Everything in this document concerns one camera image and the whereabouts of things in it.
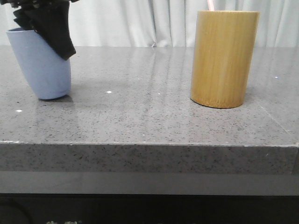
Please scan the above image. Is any white curtain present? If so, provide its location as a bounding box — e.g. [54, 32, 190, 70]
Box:
[0, 0, 299, 49]

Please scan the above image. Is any blue plastic cup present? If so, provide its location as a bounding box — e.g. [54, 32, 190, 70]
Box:
[6, 28, 71, 100]

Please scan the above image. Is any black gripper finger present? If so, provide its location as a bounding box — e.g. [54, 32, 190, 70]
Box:
[13, 8, 36, 32]
[25, 0, 76, 60]

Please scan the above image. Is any bamboo chopstick holder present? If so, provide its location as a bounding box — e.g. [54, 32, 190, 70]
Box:
[190, 11, 259, 108]

